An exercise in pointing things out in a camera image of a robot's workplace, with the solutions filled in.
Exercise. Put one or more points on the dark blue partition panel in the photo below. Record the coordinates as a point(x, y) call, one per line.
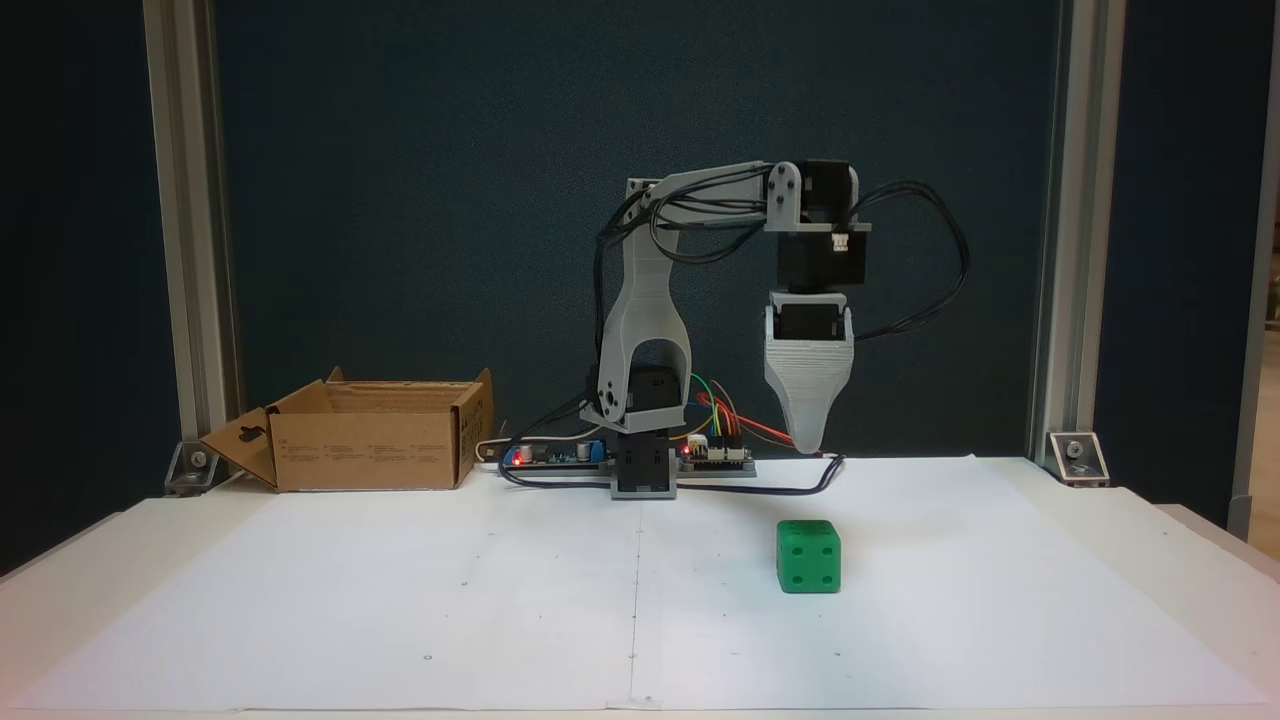
point(1170, 250)
point(450, 150)
point(70, 250)

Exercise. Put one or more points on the green die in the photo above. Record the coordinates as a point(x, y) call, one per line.
point(808, 560)

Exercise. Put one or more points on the aluminium frame post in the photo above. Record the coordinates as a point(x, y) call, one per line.
point(185, 200)
point(1252, 400)
point(1080, 200)

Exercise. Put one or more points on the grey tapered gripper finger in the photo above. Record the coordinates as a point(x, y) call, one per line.
point(808, 390)

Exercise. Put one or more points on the black motor controller board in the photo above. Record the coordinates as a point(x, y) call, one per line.
point(720, 455)

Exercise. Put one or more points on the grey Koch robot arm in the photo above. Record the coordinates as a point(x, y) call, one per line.
point(640, 300)

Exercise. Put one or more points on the blue power circuit board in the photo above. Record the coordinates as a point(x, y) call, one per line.
point(560, 455)

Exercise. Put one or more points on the brown cardboard box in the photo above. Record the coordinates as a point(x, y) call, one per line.
point(370, 460)

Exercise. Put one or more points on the metal corner bracket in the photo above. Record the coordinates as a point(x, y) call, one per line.
point(195, 465)
point(1078, 458)

